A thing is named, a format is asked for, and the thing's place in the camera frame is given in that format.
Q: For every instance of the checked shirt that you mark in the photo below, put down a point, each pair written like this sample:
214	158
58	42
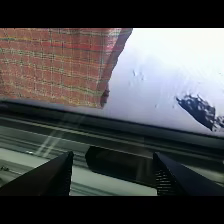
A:
56	66

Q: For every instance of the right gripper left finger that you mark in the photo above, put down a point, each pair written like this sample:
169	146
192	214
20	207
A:
46	178

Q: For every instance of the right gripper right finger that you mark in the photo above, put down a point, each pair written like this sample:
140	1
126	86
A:
181	178

